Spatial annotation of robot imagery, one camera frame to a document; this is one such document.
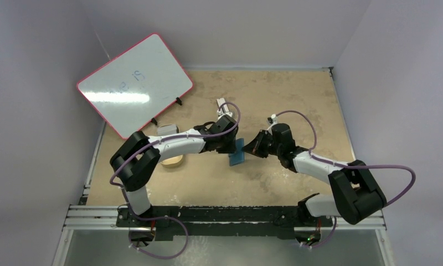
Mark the blue card holder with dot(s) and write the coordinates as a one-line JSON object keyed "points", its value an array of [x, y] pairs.
{"points": [[236, 159]]}

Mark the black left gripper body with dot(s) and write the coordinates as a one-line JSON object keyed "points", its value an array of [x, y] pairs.
{"points": [[226, 146]]}

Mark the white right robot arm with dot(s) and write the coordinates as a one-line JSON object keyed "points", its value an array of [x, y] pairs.
{"points": [[355, 193]]}

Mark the white whiteboard eraser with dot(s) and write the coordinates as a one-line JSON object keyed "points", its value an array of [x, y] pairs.
{"points": [[222, 108]]}

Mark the gold oval tin tray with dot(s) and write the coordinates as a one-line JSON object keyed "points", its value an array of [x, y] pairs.
{"points": [[173, 162]]}

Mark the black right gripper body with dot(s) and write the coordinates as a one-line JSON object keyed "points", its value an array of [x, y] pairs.
{"points": [[264, 143]]}

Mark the aluminium frame rail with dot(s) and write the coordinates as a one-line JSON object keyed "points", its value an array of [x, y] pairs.
{"points": [[105, 217]]}

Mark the black mounting base plate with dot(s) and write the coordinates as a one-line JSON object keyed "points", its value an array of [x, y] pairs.
{"points": [[163, 223]]}

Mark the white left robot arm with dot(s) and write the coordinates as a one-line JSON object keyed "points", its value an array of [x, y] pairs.
{"points": [[135, 161]]}

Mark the pink framed whiteboard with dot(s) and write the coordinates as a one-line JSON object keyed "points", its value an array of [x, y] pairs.
{"points": [[136, 86]]}

